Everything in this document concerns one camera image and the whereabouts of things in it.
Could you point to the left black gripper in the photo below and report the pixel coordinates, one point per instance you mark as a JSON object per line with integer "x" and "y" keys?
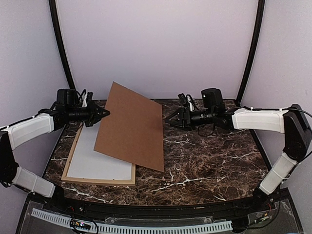
{"x": 94, "y": 117}

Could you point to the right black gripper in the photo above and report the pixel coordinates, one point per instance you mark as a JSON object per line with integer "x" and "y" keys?
{"x": 185, "y": 115}

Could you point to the brown backing board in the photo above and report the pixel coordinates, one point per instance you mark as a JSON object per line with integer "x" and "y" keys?
{"x": 133, "y": 131}

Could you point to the blue landscape photo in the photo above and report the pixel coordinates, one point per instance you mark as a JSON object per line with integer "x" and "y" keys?
{"x": 97, "y": 161}

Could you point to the light wooden picture frame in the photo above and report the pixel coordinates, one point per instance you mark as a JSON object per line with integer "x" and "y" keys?
{"x": 97, "y": 170}

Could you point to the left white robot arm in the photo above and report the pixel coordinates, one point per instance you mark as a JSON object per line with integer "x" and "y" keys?
{"x": 44, "y": 122}

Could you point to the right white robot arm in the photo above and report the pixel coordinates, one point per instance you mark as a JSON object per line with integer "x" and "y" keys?
{"x": 291, "y": 122}

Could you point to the small circuit board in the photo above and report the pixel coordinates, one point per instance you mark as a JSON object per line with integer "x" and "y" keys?
{"x": 78, "y": 225}

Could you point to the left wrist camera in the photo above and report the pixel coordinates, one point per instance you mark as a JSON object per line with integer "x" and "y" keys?
{"x": 72, "y": 98}

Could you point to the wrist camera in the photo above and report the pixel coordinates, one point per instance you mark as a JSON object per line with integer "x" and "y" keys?
{"x": 211, "y": 97}
{"x": 72, "y": 98}

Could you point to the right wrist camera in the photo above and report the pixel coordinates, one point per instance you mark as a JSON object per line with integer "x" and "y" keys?
{"x": 211, "y": 97}

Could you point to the white slotted cable duct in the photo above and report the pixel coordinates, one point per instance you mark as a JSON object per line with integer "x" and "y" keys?
{"x": 137, "y": 226}

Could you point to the left black corner post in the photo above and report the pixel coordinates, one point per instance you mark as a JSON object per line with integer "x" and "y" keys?
{"x": 61, "y": 46}

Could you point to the black corner post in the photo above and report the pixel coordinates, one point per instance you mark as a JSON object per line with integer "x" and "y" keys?
{"x": 252, "y": 51}
{"x": 61, "y": 46}

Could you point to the black front rail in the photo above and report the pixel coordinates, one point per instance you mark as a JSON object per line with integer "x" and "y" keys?
{"x": 228, "y": 209}

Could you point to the right black corner post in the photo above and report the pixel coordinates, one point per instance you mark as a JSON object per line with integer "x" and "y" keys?
{"x": 252, "y": 51}

